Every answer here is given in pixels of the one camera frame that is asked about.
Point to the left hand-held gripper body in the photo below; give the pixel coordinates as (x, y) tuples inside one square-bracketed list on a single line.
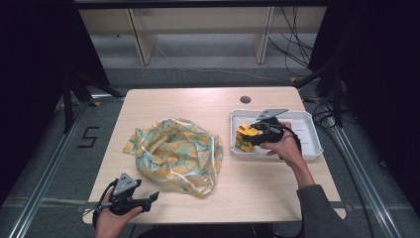
[(124, 195)]

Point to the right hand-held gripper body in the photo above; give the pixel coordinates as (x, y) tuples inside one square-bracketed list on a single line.
[(270, 127)]

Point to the yellow and green toy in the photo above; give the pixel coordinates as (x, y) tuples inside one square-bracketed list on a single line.
[(246, 137)]

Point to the white plastic tray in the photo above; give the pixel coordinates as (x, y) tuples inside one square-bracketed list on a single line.
[(303, 132)]

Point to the orange-print green fabric bag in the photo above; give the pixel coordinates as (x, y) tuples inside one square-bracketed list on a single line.
[(175, 155)]

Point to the person's right hand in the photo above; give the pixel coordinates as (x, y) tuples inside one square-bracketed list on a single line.
[(286, 145)]

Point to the person's left hand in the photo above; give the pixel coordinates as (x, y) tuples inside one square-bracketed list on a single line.
[(114, 223)]

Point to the person's dark lap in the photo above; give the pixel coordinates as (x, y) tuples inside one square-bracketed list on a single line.
[(198, 232)]

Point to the black metal stand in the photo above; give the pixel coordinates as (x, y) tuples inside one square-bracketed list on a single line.
[(330, 86), (76, 92)]

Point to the dark curtain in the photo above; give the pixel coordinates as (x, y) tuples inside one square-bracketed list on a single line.
[(383, 82), (29, 82)]

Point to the aluminium floor rail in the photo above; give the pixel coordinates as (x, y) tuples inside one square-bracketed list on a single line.
[(360, 178), (46, 178)]

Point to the light wooden desk frame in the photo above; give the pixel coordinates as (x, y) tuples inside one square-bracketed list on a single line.
[(201, 20)]

